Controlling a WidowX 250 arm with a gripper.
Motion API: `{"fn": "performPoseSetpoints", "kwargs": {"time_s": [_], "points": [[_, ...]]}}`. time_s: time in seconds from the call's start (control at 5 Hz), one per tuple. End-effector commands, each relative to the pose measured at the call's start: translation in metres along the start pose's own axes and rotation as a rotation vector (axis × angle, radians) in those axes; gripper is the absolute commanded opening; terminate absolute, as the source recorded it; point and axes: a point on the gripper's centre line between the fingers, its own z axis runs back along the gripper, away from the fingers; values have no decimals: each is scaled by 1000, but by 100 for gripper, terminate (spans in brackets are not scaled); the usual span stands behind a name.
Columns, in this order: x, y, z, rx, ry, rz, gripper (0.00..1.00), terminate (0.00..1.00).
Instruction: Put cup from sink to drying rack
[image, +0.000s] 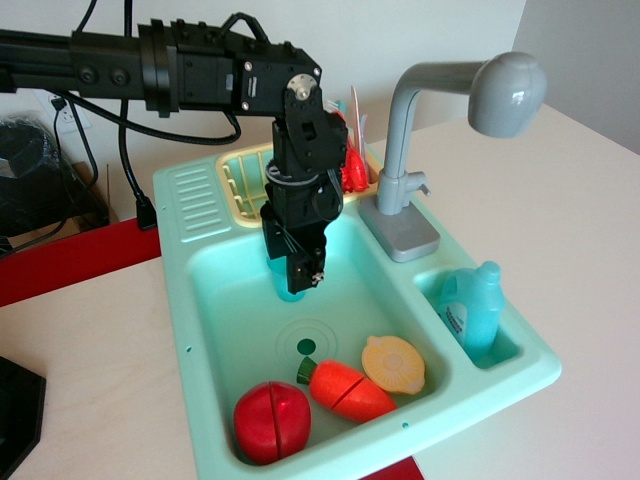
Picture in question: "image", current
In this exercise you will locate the yellow drying rack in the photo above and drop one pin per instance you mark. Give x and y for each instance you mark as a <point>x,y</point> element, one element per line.
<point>241,173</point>

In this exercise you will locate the black bag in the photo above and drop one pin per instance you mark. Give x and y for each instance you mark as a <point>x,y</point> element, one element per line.
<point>40,189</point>

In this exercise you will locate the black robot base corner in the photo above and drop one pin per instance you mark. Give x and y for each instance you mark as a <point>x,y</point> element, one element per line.
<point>22,410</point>

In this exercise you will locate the red board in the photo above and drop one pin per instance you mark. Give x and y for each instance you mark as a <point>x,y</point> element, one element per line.
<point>74,259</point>

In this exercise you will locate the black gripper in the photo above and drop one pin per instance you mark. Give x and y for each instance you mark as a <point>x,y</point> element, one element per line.
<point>294,219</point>

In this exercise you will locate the mint green toy sink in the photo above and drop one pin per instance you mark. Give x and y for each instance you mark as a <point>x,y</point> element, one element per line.
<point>233,332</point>

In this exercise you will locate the white wall outlet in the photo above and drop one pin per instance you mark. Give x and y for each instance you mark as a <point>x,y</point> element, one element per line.
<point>66,120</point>

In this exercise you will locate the red toy apple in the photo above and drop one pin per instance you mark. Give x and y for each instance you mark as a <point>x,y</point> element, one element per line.
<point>272,421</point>

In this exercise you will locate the red toy utensil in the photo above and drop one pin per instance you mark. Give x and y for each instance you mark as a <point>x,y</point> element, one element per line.
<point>354,173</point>

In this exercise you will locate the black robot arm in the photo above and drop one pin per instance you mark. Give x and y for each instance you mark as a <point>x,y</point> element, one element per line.
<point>185,66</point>

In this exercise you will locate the orange toy carrot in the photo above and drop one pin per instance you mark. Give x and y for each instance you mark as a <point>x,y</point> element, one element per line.
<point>344,390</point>

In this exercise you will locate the blue detergent bottle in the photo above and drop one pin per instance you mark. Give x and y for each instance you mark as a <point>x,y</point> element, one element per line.
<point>470,304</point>

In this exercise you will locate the white plastic utensil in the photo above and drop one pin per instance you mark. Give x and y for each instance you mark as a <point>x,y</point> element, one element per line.
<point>359,142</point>

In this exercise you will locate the yellow toy lemon half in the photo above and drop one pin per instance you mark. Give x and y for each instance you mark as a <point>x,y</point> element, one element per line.
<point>394,365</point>

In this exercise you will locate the blue plastic cup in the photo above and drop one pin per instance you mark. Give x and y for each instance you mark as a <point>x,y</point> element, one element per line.
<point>278,269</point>

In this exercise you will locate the grey toy faucet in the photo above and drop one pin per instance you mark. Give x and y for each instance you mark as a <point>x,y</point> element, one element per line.
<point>504,94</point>

